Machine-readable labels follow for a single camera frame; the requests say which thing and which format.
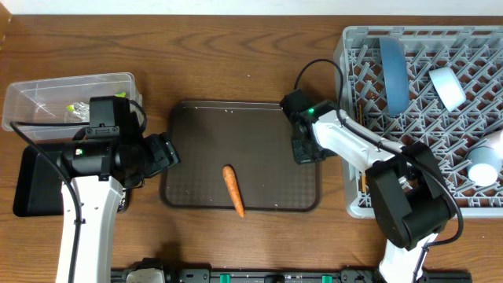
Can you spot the blue plate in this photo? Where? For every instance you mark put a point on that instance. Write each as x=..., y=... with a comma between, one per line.
x=395, y=75

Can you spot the light blue cup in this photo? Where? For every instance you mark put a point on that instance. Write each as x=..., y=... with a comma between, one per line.
x=485, y=165

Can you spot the pink white cup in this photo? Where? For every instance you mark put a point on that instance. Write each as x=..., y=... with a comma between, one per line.
x=494, y=140

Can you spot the dark brown serving tray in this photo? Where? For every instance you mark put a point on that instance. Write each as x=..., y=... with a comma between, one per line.
x=255, y=140

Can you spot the grey dishwasher rack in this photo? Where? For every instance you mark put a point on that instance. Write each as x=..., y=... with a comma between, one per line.
x=474, y=53

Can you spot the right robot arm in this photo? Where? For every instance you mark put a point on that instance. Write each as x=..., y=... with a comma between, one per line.
x=411, y=202

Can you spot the black plastic tray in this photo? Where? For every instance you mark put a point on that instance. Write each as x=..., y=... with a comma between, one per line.
x=39, y=185

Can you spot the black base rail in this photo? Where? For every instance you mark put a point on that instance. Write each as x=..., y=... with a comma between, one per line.
x=156, y=270

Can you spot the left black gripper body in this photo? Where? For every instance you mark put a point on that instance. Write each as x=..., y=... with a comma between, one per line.
x=159, y=154

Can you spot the silver foil wrapper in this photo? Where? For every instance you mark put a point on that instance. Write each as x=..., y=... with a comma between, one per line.
x=78, y=112

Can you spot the light blue bowl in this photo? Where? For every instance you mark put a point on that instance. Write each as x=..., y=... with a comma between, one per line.
x=448, y=87

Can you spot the orange carrot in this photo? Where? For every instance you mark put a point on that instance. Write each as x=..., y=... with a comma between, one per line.
x=233, y=189

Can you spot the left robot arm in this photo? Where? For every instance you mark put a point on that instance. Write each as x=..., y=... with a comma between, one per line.
x=90, y=207

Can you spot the clear plastic bin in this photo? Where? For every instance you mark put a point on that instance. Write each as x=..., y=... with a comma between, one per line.
x=40, y=105

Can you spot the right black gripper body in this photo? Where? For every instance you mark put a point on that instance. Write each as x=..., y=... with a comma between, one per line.
x=310, y=152

